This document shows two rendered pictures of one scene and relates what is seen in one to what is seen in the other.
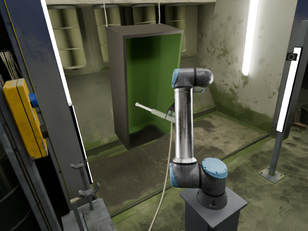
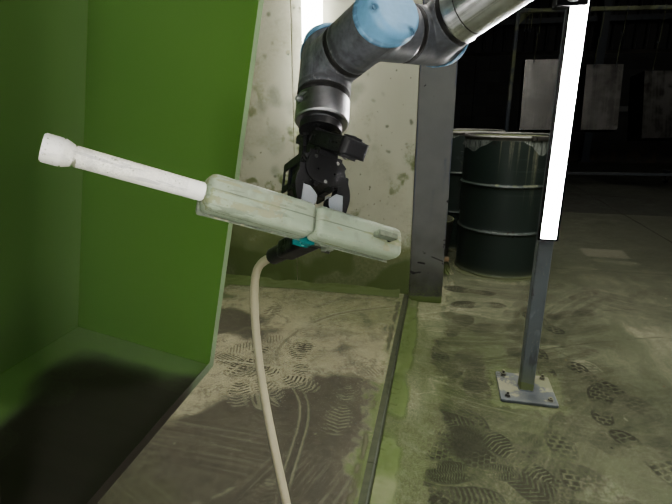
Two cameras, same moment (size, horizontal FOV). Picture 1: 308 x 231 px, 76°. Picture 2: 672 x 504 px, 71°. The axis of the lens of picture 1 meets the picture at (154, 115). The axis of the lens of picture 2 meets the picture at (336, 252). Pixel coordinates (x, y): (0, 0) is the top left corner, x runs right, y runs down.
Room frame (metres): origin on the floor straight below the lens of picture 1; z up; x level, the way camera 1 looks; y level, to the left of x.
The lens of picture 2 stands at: (1.26, 0.35, 1.03)
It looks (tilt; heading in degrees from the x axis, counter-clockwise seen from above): 17 degrees down; 311
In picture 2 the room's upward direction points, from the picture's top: straight up
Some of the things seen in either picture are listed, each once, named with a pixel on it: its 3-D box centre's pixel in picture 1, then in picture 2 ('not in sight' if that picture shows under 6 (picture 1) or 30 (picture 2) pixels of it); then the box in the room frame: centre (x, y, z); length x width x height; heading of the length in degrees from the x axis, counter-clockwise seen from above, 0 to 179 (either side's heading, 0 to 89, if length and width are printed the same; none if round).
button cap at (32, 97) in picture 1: (33, 100); not in sight; (0.63, 0.40, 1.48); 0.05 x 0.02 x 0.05; 29
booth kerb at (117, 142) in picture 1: (157, 129); not in sight; (2.90, -0.05, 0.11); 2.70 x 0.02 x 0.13; 119
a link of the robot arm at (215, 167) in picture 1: (211, 175); not in sight; (0.93, -0.33, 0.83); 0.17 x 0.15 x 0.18; 82
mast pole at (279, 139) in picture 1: (285, 111); (553, 175); (1.76, -1.32, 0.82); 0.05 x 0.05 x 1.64; 29
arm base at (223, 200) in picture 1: (212, 191); not in sight; (0.93, -0.34, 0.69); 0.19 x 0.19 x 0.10
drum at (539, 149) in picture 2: not in sight; (503, 202); (2.46, -2.69, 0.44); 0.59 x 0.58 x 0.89; 133
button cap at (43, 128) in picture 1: (43, 131); not in sight; (0.63, 0.40, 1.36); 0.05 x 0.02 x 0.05; 29
